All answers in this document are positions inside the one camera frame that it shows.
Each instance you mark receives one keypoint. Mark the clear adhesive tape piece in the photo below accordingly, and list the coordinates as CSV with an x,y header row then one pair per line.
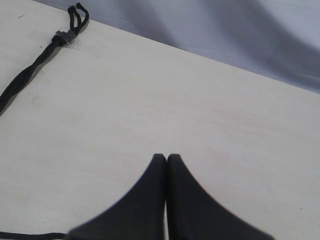
x,y
68,37

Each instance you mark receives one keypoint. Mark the grey backdrop cloth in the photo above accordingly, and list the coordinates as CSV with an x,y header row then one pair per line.
x,y
279,39

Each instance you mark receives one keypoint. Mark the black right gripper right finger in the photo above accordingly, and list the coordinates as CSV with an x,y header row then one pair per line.
x,y
192,214

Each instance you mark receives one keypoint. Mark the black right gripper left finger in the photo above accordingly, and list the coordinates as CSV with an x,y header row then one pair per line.
x,y
138,215

